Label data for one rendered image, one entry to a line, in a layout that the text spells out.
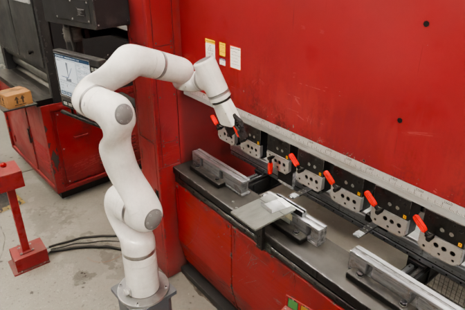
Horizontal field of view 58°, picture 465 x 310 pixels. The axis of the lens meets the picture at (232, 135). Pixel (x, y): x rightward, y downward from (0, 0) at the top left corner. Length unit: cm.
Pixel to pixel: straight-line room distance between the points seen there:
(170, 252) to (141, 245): 157
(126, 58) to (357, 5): 81
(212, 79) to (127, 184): 47
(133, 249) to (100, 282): 177
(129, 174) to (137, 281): 44
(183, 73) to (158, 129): 121
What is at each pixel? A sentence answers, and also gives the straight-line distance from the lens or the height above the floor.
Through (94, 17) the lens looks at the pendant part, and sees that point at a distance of 241.
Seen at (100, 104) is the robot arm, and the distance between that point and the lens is 120.
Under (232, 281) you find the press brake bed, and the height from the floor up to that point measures 36.
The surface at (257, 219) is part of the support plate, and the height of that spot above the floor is 100.
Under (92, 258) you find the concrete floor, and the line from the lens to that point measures 349.
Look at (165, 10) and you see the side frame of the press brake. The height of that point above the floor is 184.
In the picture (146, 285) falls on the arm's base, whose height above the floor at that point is 107.
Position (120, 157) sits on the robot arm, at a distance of 131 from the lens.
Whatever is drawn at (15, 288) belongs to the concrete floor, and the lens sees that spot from 345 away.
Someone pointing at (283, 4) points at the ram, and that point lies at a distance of 182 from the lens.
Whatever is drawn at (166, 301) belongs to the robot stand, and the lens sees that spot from 169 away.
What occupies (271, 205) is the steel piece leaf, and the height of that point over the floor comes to 100.
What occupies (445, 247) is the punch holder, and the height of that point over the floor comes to 123.
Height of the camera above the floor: 218
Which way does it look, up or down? 25 degrees down
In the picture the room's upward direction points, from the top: straight up
